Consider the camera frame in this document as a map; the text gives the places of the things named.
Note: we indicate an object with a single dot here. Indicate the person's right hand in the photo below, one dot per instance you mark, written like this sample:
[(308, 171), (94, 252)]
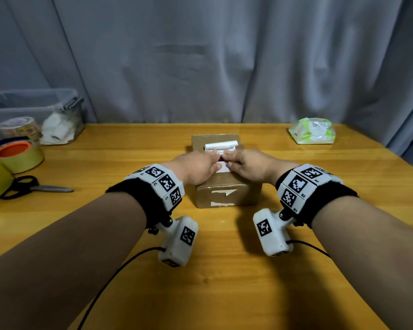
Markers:
[(253, 166)]

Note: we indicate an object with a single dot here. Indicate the person's left hand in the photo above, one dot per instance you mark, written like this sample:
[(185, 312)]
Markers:
[(196, 168)]

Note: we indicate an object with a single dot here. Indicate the person's left thumb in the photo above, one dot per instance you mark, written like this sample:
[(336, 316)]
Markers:
[(214, 157)]

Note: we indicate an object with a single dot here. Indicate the person's right thumb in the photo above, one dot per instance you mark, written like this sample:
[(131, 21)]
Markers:
[(231, 155)]

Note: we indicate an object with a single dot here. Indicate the white paper label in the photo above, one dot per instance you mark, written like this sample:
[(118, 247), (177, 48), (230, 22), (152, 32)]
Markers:
[(222, 146)]

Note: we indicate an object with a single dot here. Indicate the person's left forearm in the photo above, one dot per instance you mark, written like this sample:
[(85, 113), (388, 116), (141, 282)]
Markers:
[(62, 257)]

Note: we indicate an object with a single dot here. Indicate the person's right forearm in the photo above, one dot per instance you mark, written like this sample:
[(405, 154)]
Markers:
[(371, 257)]

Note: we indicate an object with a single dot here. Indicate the brown cardboard box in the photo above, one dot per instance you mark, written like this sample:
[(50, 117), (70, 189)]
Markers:
[(227, 194)]

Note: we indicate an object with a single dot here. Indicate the black wristband with marker tiles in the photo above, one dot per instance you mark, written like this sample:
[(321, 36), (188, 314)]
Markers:
[(303, 185), (158, 185)]

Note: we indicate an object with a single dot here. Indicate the green white wet wipes pack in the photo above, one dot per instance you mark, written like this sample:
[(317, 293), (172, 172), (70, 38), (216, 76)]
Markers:
[(311, 131)]

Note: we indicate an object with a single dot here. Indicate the grey curtain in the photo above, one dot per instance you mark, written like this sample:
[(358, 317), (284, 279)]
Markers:
[(206, 58)]

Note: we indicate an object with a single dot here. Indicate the white crumpled paper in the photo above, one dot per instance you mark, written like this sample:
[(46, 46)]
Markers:
[(58, 128)]

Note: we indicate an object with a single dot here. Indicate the clear plastic storage bin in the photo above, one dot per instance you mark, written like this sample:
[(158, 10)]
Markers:
[(31, 103)]

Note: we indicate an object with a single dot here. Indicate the clear tape roll orange core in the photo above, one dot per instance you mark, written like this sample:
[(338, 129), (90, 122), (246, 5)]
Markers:
[(19, 156)]

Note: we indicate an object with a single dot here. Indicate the patterned tape roll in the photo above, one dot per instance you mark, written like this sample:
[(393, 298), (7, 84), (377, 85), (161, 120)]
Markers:
[(20, 127)]

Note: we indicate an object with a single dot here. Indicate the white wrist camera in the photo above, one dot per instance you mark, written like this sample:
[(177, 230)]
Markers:
[(179, 242), (270, 233)]

